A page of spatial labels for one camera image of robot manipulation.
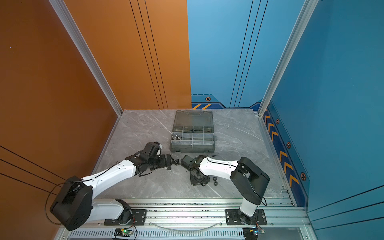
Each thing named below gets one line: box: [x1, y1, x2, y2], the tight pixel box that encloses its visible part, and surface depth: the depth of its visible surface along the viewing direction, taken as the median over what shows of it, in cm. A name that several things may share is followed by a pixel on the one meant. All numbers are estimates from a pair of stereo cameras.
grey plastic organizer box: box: [169, 110, 215, 154], surface depth 105 cm
